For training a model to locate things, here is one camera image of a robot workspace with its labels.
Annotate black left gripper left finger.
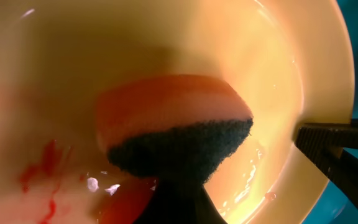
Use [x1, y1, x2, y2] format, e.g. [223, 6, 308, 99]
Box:
[134, 180, 226, 224]

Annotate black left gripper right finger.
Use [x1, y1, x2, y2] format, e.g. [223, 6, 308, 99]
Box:
[295, 119, 358, 209]

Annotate yellow plate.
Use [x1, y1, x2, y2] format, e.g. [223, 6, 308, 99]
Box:
[0, 0, 355, 223]

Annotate orange green sponge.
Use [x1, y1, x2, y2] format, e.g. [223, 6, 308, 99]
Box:
[96, 75, 253, 184]

